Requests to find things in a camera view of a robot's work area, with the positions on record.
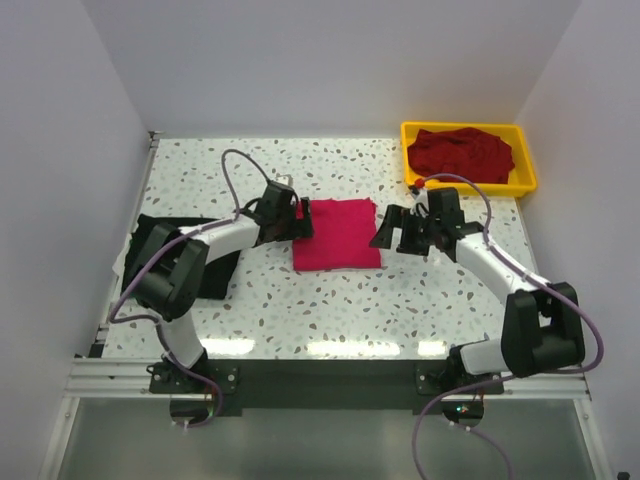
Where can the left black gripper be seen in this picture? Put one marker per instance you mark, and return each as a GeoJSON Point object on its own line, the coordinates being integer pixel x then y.
{"type": "Point", "coordinates": [298, 220]}

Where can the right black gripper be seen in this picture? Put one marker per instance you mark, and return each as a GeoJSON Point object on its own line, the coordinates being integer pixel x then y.
{"type": "Point", "coordinates": [405, 232]}

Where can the pink t shirt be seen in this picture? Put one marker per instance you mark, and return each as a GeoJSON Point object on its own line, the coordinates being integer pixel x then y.
{"type": "Point", "coordinates": [343, 230]}

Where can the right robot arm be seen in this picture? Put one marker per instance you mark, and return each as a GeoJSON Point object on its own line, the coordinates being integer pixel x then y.
{"type": "Point", "coordinates": [541, 330]}

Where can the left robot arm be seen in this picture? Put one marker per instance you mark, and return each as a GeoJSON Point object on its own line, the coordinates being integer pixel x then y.
{"type": "Point", "coordinates": [166, 277]}

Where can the dark red t shirt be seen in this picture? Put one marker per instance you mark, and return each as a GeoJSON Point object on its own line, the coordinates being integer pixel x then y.
{"type": "Point", "coordinates": [468, 152]}

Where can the folded black t shirt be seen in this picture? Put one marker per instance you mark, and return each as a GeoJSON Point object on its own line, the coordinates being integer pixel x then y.
{"type": "Point", "coordinates": [217, 274]}

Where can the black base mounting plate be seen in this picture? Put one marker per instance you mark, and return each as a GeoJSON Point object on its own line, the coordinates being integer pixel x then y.
{"type": "Point", "coordinates": [368, 384]}

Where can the white folded t shirt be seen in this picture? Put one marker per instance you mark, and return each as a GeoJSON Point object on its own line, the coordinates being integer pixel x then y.
{"type": "Point", "coordinates": [119, 265]}

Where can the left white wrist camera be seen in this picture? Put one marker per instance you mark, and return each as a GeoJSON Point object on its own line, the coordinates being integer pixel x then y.
{"type": "Point", "coordinates": [285, 180]}

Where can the aluminium table frame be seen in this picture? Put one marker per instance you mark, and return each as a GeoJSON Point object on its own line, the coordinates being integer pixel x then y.
{"type": "Point", "coordinates": [408, 310]}

